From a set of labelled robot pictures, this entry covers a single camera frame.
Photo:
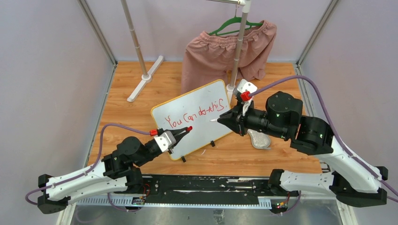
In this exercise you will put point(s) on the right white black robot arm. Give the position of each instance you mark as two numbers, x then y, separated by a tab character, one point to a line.
348	181

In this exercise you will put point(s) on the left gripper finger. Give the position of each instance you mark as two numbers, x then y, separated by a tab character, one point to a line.
175	143
178	134

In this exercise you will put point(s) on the pink shorts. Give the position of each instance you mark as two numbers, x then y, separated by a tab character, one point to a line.
218	52

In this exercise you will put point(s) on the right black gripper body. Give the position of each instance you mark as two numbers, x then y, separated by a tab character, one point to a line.
243	120

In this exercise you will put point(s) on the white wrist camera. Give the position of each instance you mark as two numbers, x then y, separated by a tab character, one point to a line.
164	141
244	89

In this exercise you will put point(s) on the white clothes rack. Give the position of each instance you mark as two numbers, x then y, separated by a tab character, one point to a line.
188	60

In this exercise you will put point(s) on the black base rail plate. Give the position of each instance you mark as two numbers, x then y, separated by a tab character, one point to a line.
219	192

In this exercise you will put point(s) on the grey whiteboard eraser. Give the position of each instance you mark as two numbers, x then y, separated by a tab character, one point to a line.
259	140

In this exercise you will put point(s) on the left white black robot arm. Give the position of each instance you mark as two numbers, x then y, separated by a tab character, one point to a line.
116	172

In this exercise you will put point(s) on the yellow framed whiteboard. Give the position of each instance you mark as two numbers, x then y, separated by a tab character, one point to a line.
197	109

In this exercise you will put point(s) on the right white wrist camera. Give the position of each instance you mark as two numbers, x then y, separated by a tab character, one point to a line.
244	89

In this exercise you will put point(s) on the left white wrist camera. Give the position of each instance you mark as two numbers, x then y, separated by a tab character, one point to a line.
164	141

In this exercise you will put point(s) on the green clothes hanger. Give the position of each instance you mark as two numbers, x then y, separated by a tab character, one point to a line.
236	24

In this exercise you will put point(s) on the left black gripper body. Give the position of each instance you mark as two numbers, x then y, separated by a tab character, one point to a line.
170	150

